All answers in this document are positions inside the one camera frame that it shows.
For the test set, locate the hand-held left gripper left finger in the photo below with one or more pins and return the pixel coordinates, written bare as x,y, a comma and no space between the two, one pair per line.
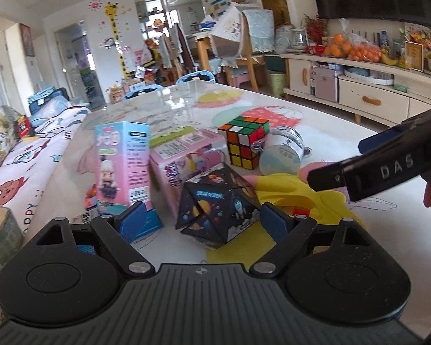
133,221

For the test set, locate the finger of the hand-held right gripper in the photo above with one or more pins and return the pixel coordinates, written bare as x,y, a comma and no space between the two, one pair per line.
327,178
384,139

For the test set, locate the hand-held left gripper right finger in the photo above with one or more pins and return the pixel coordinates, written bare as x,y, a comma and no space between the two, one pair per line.
273,221

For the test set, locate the yellow cloth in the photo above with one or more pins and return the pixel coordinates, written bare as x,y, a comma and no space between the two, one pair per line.
291,194

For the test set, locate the white metal can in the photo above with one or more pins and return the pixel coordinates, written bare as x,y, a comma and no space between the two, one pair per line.
283,154

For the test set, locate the black space-print folding cube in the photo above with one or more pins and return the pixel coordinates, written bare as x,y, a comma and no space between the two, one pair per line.
215,208

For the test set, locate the blue and pink figure box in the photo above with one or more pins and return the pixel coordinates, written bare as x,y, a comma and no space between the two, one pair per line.
124,161

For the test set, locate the pink toy box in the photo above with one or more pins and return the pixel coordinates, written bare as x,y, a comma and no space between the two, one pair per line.
186,158

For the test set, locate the multicoloured puzzle cube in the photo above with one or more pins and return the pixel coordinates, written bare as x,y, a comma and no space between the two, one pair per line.
242,140

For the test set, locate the green and white box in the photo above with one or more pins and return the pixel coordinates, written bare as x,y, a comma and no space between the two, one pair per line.
161,138

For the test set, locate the green printed cardboard box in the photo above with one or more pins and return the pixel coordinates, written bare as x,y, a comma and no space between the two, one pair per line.
0,244

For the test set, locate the printed table cover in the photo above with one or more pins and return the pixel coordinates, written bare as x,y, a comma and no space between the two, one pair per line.
344,143

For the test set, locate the cream television cabinet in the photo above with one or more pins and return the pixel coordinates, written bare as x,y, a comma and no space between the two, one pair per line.
366,97

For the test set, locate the white round tray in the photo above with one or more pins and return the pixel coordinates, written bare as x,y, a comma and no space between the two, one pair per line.
370,75

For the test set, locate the bunch of bananas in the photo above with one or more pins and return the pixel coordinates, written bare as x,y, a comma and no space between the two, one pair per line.
389,59

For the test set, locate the pink case in cabinet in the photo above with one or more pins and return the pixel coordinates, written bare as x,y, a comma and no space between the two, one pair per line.
325,84

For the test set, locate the framed certificate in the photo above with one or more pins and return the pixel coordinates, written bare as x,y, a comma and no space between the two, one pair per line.
414,55

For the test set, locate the bag of oranges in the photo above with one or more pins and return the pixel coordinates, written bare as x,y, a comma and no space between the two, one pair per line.
355,48

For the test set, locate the green waste bin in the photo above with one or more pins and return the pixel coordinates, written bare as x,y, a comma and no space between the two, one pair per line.
276,84

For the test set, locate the red bowl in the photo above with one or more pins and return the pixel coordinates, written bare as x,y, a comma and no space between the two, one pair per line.
316,49

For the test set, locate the sofa with cartoon cover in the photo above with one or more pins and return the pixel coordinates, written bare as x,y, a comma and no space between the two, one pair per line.
21,172

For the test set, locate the dark green storage box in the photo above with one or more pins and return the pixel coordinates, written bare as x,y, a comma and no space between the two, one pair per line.
274,63

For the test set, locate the small blue chair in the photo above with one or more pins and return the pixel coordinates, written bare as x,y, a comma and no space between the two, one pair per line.
143,91
195,77

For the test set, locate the glass kettle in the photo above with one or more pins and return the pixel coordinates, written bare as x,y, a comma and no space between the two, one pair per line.
299,39

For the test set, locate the pile of cartons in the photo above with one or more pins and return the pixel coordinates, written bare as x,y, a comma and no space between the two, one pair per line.
127,90

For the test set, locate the red berry branches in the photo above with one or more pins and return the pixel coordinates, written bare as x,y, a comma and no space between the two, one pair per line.
314,27

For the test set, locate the pink plastic stool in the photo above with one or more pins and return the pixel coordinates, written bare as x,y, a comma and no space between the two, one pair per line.
237,75

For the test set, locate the plastic drawer unit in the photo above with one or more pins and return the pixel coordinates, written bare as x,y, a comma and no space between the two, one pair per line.
91,86

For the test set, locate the red snack box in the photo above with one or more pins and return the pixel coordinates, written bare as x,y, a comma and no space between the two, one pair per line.
24,126

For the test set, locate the dark suitcase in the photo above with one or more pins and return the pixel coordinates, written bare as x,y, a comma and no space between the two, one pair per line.
45,101

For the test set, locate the floral sofa cushion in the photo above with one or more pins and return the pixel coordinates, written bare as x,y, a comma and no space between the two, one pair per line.
1,125

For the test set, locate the pink plastic bag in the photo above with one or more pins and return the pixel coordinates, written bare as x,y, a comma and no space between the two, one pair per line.
142,57

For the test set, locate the chair with blue cover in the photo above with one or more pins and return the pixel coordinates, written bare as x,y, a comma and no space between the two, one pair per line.
258,28

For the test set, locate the chair with white printed cover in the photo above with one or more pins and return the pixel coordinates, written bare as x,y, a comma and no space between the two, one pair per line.
228,32

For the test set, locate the giraffe height chart sticker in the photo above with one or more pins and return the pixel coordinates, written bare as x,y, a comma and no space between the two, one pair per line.
119,43

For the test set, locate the wooden dining table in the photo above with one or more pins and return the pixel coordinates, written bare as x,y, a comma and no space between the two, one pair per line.
201,43

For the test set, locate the blue tissue box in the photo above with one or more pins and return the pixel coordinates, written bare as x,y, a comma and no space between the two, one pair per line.
206,25

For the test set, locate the white water heater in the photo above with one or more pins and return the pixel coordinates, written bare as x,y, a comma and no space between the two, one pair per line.
192,18

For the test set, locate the monkey wall sticker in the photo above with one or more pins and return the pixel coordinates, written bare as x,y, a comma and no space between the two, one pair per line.
108,43

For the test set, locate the framed wall picture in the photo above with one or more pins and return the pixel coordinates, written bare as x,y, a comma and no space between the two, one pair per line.
27,39

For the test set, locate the sun wall sticker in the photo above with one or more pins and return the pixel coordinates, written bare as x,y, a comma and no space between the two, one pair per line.
95,5

